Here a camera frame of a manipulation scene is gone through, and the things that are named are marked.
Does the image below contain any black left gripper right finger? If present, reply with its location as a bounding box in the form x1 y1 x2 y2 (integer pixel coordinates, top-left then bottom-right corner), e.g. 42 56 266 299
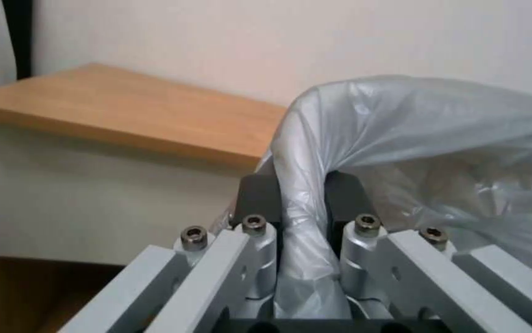
324 170 532 333

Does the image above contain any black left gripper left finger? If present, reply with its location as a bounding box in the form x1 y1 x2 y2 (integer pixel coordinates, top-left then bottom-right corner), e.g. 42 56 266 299
61 173 288 333

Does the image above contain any wooden table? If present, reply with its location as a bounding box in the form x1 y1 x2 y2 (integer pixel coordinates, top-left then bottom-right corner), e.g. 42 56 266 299
0 62 289 333

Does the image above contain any translucent white garbage bag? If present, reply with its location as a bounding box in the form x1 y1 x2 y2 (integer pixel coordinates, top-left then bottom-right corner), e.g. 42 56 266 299
255 74 532 321

